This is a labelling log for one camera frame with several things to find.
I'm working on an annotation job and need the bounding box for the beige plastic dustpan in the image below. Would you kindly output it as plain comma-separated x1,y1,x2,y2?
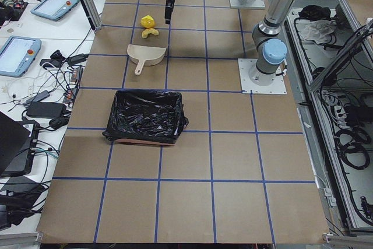
127,44,167,75

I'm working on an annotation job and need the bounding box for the black lined trash bin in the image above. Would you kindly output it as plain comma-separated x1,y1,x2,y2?
103,89,189,145

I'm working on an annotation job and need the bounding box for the crumpled yellow paper ball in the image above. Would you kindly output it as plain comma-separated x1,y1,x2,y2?
140,15,156,29

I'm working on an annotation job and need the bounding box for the yellow sponge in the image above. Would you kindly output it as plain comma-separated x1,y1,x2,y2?
142,28,159,39

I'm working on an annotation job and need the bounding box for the far teach pendant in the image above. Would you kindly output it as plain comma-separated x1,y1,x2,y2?
31,0,80,21

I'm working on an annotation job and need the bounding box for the teach pendant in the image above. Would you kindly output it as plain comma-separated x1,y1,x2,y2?
31,0,80,21
1,36,41,78

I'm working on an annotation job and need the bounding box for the white crumpled cloth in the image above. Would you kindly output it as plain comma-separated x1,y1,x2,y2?
300,20,336,44

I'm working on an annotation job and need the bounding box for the near teach pendant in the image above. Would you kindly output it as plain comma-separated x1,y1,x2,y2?
1,36,41,78

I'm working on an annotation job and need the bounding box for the black laptop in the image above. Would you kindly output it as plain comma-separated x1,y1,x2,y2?
1,113,40,178

